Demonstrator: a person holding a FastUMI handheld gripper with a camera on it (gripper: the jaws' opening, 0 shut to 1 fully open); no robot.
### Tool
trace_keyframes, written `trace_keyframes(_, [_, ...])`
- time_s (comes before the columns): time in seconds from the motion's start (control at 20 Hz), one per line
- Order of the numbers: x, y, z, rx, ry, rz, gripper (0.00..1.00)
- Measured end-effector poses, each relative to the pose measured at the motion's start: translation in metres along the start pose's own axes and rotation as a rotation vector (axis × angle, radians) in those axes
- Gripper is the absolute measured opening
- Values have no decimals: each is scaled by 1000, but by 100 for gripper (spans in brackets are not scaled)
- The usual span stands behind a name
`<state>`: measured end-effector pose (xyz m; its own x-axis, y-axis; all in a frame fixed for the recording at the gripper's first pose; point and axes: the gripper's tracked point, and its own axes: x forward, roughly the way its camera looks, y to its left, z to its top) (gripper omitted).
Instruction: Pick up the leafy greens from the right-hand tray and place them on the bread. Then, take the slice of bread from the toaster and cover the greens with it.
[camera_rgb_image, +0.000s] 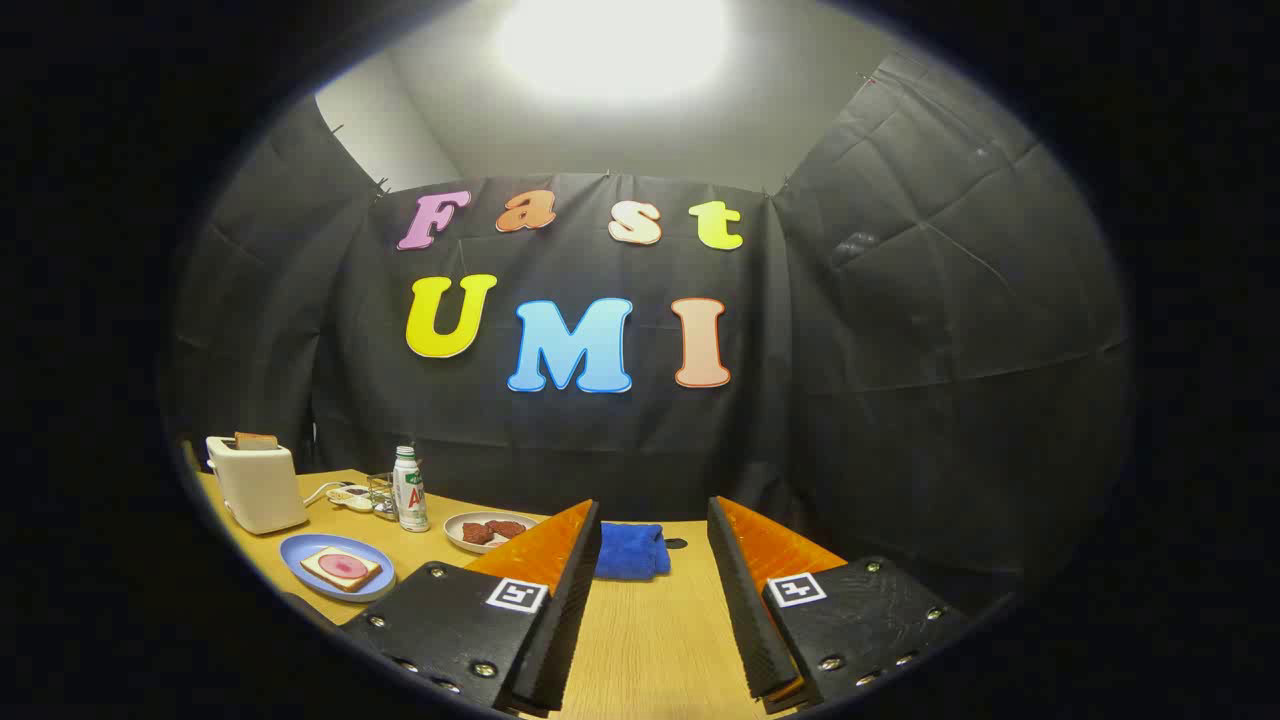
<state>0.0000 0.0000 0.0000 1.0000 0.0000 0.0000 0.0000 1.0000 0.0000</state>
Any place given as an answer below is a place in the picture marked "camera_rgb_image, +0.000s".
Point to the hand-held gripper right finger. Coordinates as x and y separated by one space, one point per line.
745 620

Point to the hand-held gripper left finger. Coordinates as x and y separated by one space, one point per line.
570 610

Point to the toasted bread slice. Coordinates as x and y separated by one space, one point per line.
256 441

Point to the blue folded towel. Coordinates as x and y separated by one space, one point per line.
630 550

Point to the brown meat patty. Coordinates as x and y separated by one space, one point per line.
477 534
507 528

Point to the beige round plate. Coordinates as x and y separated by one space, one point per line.
453 533

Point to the white bottle with green cap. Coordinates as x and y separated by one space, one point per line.
410 500

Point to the white bread slice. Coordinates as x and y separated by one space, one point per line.
373 572

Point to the black backdrop cloth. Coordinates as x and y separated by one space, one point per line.
800 400

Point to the pink ham slice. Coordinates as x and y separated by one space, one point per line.
343 567

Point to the white divided condiment dish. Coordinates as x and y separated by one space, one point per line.
350 497

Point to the blue round plate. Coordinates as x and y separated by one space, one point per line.
300 553

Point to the white toaster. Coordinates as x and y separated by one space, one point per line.
260 490

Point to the bright ceiling light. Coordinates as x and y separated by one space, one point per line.
610 45

